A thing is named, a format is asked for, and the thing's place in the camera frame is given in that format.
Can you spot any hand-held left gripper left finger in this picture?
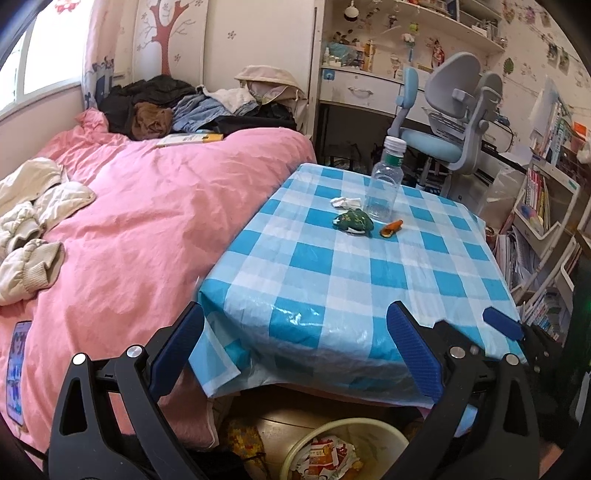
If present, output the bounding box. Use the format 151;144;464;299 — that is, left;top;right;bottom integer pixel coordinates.
48;301;206;480

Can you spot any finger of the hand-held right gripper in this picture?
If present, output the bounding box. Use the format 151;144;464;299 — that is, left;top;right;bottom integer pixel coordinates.
482;307;561;370

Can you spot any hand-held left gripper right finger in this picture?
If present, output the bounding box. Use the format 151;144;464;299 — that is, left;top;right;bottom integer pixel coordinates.
387;300;550;480

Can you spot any pale yellow trash bin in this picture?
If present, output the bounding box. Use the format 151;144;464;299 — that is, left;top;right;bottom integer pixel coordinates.
279;418;411;480

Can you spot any red snack wrapper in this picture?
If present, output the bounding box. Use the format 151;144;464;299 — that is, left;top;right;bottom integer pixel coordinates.
295;436;365;480

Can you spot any green white drink carton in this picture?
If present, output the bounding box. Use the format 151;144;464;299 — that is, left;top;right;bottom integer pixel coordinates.
333;209;375;236

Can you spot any blue white checkered tablecloth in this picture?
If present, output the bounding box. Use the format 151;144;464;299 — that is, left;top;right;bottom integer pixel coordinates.
187;162;529;439

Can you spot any yellow patterned slipper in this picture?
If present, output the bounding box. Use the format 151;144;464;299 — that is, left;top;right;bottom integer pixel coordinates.
226;418;266;467

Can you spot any white bookshelf with books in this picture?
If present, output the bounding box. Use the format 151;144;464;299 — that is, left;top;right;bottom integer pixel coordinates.
494;78;591;340

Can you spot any clear plastic bag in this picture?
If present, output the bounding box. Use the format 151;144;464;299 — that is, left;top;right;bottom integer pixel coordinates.
471;166;525;222

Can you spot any pink blanket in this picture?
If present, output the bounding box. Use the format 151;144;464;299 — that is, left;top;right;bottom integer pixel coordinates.
0;108;317;450

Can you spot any clear plastic bottle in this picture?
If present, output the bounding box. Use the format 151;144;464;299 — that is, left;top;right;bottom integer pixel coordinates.
364;136;407;223

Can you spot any smartphone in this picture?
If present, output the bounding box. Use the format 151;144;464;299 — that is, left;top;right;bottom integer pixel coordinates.
6;320;33;425

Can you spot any cream quilted jacket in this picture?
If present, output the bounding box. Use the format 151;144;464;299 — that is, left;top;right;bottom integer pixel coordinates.
0;158;98;306

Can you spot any yellow book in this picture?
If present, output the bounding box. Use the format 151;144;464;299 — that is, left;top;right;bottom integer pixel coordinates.
156;131;225;148

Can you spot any brown garment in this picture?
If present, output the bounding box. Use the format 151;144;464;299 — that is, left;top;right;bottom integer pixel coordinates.
131;102;174;140

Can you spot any blue grey shirt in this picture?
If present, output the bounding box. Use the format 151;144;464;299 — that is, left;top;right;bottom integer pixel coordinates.
171;93;259;132

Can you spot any grey blue desk chair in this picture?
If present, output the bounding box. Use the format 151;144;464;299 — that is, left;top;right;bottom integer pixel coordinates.
387;52;504;195

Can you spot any black garment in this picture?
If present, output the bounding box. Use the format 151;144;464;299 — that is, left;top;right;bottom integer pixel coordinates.
203;104;298;137

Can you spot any white cloth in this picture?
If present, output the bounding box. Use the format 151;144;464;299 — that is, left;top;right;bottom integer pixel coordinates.
196;84;259;112

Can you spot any black clothes pile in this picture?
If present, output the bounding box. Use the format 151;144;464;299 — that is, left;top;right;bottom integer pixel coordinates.
99;75;197;139

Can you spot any white desk with drawer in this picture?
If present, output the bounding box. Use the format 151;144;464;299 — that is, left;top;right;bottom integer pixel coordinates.
309;65;515;167

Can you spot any printed curtain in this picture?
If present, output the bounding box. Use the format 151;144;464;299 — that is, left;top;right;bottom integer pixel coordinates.
82;55;116;112

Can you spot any beige bag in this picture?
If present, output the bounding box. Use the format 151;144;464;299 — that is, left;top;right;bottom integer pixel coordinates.
235;65;308;134

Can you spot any white wall shelf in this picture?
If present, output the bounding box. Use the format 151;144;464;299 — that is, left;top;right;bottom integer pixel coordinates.
323;0;506;51

